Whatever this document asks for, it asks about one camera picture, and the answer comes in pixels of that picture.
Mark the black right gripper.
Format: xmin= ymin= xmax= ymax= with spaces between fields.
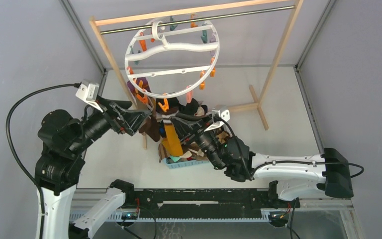
xmin=170 ymin=113 xmax=226 ymax=170

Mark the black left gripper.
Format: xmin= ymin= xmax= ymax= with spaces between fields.
xmin=70 ymin=93 xmax=151 ymax=153

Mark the orange clothespin clip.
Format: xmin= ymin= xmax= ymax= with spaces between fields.
xmin=157 ymin=97 xmax=170 ymax=113
xmin=135 ymin=89 xmax=149 ymax=105

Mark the mustard yellow brown sock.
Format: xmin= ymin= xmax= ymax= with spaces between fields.
xmin=161 ymin=107 xmax=184 ymax=157

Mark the tan brown sock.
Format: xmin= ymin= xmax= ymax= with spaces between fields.
xmin=137 ymin=100 xmax=161 ymax=142

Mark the purple striped sock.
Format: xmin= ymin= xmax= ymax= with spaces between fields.
xmin=127 ymin=77 xmax=151 ymax=96

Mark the white round clip hanger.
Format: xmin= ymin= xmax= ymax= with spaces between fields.
xmin=124 ymin=18 xmax=220 ymax=99

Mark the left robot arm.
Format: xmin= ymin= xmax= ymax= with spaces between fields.
xmin=34 ymin=97 xmax=151 ymax=239

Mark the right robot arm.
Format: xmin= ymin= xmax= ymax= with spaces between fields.
xmin=169 ymin=110 xmax=354 ymax=207

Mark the pile of mixed socks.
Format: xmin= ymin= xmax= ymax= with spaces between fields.
xmin=156 ymin=98 xmax=230 ymax=169

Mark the teal clothespin clip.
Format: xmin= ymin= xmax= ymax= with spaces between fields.
xmin=200 ymin=29 xmax=208 ymax=44

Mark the light blue sock basket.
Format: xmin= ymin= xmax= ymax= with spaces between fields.
xmin=162 ymin=158 xmax=209 ymax=169

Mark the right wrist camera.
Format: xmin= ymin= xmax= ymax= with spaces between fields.
xmin=205 ymin=105 xmax=230 ymax=131

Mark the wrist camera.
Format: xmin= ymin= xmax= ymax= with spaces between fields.
xmin=75 ymin=82 xmax=103 ymax=112
xmin=205 ymin=105 xmax=230 ymax=131

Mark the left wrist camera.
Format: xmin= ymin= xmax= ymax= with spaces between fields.
xmin=75 ymin=82 xmax=103 ymax=112

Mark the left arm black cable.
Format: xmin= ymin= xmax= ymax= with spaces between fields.
xmin=5 ymin=83 xmax=81 ymax=239

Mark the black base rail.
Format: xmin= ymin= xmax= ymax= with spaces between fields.
xmin=109 ymin=179 xmax=300 ymax=222

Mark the wooden clothes rack frame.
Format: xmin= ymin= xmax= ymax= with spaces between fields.
xmin=89 ymin=0 xmax=305 ymax=151

